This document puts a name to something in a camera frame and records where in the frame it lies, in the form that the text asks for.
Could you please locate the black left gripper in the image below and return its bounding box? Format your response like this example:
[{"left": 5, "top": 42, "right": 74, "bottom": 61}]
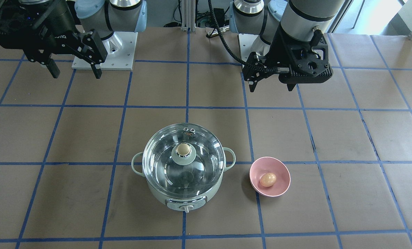
[{"left": 242, "top": 52, "right": 296, "bottom": 92}]

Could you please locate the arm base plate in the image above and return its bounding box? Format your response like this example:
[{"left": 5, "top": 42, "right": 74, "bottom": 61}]
[
  {"left": 238, "top": 34, "right": 270, "bottom": 62},
  {"left": 71, "top": 32, "right": 138, "bottom": 71}
]

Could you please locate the glass pot lid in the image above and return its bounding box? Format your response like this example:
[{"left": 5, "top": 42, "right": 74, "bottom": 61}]
[{"left": 142, "top": 123, "right": 226, "bottom": 196}]

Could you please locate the brown egg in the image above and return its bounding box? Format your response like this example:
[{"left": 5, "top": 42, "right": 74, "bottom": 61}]
[{"left": 260, "top": 172, "right": 277, "bottom": 187}]

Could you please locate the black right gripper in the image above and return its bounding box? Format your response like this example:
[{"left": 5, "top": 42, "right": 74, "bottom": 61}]
[{"left": 0, "top": 0, "right": 107, "bottom": 79}]

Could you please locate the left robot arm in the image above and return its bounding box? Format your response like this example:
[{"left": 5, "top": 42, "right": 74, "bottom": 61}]
[{"left": 230, "top": 0, "right": 343, "bottom": 92}]

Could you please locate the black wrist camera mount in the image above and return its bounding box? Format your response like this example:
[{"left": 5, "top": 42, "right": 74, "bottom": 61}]
[{"left": 272, "top": 26, "right": 334, "bottom": 84}]

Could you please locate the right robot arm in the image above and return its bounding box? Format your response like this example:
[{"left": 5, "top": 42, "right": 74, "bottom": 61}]
[{"left": 0, "top": 0, "right": 147, "bottom": 79}]

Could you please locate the black braided cable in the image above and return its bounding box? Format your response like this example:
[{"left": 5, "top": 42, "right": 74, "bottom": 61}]
[{"left": 208, "top": 0, "right": 289, "bottom": 74}]

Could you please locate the pink bowl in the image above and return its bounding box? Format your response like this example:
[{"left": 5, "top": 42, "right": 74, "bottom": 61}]
[{"left": 249, "top": 157, "right": 291, "bottom": 197}]

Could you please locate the pale green electric pot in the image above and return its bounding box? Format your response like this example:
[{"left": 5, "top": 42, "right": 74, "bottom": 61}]
[{"left": 131, "top": 123, "right": 236, "bottom": 213}]

